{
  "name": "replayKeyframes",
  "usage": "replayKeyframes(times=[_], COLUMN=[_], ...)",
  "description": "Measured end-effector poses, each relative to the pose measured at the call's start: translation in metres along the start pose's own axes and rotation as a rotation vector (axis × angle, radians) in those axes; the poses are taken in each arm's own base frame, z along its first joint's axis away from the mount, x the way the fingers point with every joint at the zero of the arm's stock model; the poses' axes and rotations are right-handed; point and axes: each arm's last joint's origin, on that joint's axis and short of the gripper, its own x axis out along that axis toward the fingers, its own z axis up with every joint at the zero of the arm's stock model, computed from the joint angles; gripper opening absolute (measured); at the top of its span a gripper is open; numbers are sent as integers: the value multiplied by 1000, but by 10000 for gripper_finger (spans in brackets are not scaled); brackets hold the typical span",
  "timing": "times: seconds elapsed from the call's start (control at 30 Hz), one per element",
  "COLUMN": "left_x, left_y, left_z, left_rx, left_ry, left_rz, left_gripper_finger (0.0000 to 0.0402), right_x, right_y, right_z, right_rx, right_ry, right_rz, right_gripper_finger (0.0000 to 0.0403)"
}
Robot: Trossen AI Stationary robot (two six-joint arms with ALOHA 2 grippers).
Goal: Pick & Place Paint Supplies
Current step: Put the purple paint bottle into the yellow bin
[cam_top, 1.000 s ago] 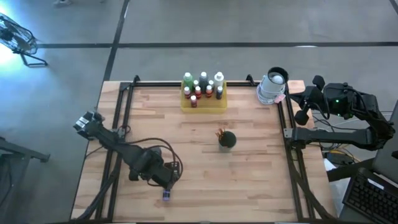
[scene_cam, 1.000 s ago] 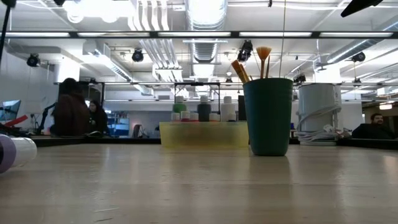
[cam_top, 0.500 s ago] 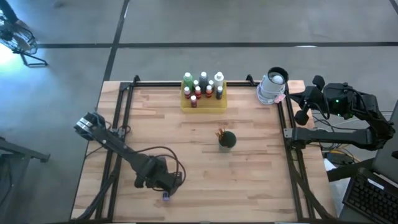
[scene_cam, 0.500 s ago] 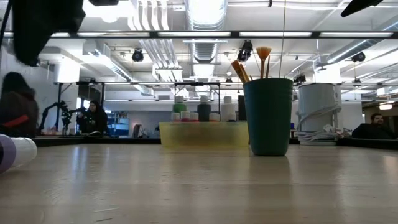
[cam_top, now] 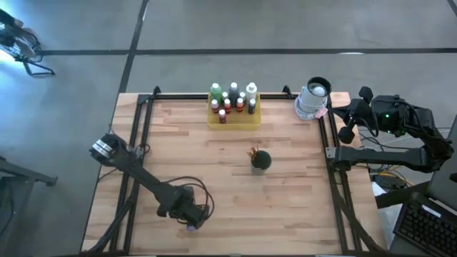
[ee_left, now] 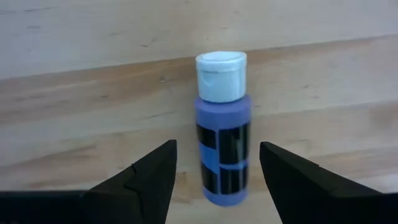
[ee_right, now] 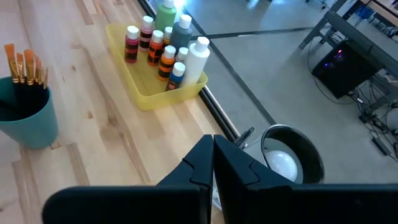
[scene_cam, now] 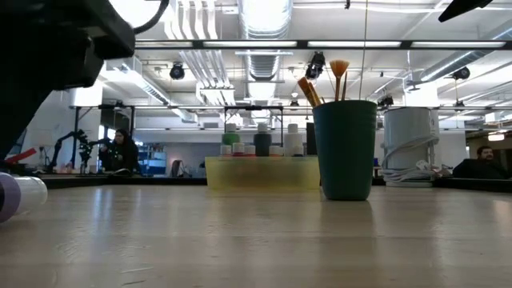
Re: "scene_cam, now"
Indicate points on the person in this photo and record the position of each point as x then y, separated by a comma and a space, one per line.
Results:
482, 166
122, 154

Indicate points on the black background station frame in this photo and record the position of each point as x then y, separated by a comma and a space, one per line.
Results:
76, 128

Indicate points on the black ceiling spotlight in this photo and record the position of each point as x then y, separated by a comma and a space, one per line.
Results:
461, 73
385, 101
177, 71

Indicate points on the small purple paint bottle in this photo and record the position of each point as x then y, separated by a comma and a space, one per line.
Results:
20, 196

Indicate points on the black overhead gantry bar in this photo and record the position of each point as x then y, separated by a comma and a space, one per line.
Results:
320, 44

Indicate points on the black aluminium table frame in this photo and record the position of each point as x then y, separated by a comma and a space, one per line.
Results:
472, 184

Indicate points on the black background robot arms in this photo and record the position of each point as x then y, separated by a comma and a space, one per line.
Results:
82, 144

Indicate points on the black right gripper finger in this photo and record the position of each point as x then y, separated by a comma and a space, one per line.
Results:
464, 8

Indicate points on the large dark grey bottle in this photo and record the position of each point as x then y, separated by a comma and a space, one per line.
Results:
262, 142

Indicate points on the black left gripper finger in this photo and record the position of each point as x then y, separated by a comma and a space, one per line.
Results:
16, 116

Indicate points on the blue storage shelf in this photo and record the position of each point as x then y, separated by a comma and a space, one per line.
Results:
154, 162

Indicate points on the black overhead camera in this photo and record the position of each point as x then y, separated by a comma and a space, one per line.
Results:
316, 64

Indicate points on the yellow plastic bin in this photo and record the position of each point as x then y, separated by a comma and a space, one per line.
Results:
262, 172

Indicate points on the teal plastic cup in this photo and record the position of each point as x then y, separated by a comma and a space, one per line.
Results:
345, 152

